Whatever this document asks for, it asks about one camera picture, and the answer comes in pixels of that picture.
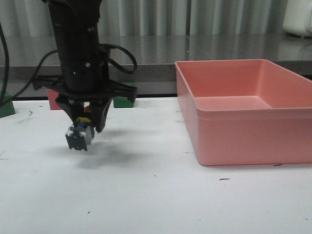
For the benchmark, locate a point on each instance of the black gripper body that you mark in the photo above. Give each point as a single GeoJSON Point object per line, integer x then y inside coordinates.
{"type": "Point", "coordinates": [87, 84]}

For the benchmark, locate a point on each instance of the dark grey counter shelf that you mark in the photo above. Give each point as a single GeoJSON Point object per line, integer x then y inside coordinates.
{"type": "Point", "coordinates": [156, 57]}

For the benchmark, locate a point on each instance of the yellow push button switch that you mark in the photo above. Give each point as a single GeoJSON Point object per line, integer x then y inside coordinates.
{"type": "Point", "coordinates": [81, 133]}

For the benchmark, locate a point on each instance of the pink plastic bin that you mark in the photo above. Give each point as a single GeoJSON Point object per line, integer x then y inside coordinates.
{"type": "Point", "coordinates": [244, 112]}

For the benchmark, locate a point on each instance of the pink cube block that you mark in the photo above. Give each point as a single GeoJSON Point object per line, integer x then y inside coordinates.
{"type": "Point", "coordinates": [52, 96]}

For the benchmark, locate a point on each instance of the green cube block centre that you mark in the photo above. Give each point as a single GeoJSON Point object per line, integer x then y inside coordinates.
{"type": "Point", "coordinates": [123, 103]}

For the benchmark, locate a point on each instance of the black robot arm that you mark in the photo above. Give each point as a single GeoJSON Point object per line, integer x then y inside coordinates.
{"type": "Point", "coordinates": [76, 34]}

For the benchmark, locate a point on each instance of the white appliance in background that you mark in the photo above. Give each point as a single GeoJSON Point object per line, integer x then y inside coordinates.
{"type": "Point", "coordinates": [298, 18]}

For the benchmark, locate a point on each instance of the green block far left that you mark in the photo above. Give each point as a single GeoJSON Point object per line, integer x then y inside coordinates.
{"type": "Point", "coordinates": [8, 108]}

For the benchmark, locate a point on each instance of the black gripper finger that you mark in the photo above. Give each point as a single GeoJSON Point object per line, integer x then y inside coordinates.
{"type": "Point", "coordinates": [74, 109]}
{"type": "Point", "coordinates": [99, 110]}

